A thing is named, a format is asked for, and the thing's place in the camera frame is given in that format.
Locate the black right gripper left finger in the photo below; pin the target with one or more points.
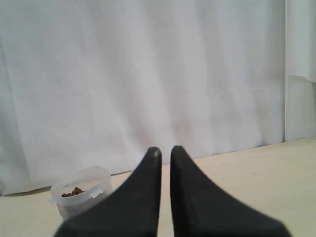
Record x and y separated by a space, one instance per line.
132 210

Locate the brown pellets in pitcher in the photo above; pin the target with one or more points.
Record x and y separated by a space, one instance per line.
75 191

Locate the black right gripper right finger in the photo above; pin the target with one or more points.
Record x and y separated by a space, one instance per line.
200 208

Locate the translucent plastic pitcher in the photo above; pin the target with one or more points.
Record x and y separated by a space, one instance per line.
96 182

